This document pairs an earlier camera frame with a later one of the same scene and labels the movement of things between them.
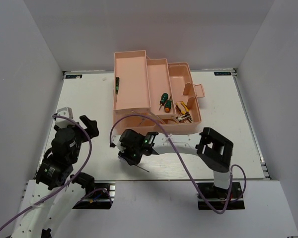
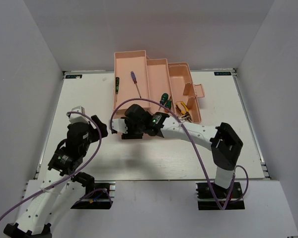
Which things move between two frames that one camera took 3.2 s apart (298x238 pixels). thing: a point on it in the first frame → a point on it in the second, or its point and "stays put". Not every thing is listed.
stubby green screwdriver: (164, 98) stays put
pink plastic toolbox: (154, 87) stays put
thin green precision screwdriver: (116, 89) stays put
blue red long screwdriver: (142, 168) → (135, 81)
